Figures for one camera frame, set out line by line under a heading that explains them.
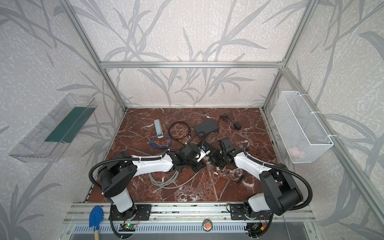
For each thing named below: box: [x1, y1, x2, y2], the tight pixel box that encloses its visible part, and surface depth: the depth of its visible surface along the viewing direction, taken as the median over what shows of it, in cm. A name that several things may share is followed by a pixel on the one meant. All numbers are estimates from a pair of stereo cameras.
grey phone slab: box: [154, 119, 164, 139], surface depth 105 cm
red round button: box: [202, 219, 213, 232], surface depth 71 cm
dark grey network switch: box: [194, 118, 219, 138], surface depth 111 cm
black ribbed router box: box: [197, 140, 228, 170], surface depth 80 cm
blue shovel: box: [89, 205, 104, 240], surface depth 74 cm
